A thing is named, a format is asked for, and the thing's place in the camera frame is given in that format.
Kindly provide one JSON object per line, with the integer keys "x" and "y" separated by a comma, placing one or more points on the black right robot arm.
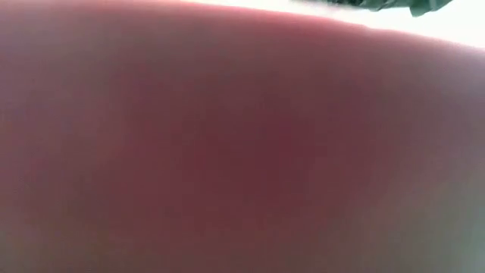
{"x": 420, "y": 7}

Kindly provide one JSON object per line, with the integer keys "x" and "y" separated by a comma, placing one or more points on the pink round plate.
{"x": 227, "y": 151}

